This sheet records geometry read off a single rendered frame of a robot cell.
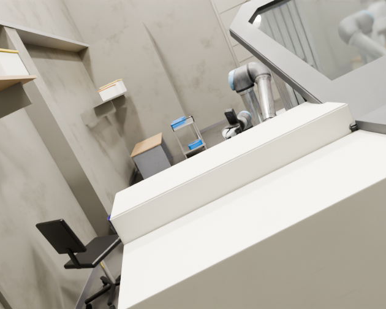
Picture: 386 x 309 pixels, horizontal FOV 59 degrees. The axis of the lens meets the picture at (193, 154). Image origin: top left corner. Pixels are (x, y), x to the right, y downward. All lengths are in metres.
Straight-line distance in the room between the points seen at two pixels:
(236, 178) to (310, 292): 0.33
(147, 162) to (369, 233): 6.49
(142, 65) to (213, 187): 7.57
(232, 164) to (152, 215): 0.25
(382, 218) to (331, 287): 0.17
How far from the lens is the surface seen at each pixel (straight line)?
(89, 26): 9.97
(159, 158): 7.07
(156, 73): 8.36
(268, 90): 1.95
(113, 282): 3.94
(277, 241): 0.68
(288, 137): 0.94
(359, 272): 0.80
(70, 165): 4.86
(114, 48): 8.49
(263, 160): 0.93
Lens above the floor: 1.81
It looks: 13 degrees down
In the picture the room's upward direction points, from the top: 25 degrees counter-clockwise
